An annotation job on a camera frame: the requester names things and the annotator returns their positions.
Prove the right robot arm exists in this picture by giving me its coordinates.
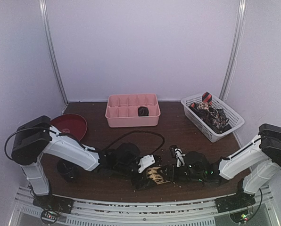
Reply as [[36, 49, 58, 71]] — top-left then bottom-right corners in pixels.
[[158, 123, 281, 213]]

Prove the pink divided organizer box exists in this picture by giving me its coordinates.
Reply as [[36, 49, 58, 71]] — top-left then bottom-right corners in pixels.
[[105, 94, 161, 128]]

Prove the left circuit board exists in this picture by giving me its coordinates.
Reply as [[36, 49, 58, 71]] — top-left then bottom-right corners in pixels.
[[40, 210, 60, 224]]

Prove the dark blue cup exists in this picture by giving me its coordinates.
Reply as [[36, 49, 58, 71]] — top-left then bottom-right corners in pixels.
[[57, 159, 80, 183]]

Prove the red black striped tie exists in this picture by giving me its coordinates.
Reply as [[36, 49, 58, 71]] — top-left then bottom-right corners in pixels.
[[202, 92, 213, 105]]

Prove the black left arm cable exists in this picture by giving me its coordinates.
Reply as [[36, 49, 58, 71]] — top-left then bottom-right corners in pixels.
[[106, 130, 165, 158]]

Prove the circuit board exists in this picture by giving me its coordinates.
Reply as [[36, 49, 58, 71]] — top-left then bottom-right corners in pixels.
[[234, 211, 253, 224], [40, 210, 60, 224]]

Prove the aluminium corner post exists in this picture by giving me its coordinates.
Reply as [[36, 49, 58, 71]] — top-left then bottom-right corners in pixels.
[[39, 0, 69, 105], [219, 0, 247, 101]]

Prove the white plastic mesh basket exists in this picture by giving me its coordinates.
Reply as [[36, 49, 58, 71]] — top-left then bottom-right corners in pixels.
[[181, 92, 245, 143]]

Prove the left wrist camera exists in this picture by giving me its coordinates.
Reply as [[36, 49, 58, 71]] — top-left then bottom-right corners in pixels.
[[138, 154, 161, 173]]

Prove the red round plate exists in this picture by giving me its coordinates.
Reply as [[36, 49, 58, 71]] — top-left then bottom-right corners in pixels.
[[50, 113, 88, 141]]

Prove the right circuit board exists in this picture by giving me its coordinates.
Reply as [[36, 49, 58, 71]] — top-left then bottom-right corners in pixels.
[[234, 211, 253, 224]]

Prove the leopard print tie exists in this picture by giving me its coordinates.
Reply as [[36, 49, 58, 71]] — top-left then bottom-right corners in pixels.
[[146, 166, 170, 185]]

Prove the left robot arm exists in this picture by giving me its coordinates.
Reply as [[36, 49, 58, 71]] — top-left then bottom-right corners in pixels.
[[4, 115, 161, 211]]

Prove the left aluminium corner post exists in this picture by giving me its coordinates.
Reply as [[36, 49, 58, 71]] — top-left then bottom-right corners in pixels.
[[39, 0, 69, 105]]

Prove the right aluminium corner post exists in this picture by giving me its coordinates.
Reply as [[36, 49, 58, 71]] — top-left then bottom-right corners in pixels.
[[219, 0, 247, 101]]

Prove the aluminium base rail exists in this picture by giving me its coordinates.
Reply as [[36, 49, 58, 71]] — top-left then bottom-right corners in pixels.
[[13, 186, 273, 226]]

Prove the rolled black tie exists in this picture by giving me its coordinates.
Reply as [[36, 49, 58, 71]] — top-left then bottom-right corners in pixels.
[[138, 106, 149, 117]]

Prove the dark patterned ties pile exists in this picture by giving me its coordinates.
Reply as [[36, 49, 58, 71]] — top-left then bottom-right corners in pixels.
[[189, 102, 232, 134]]

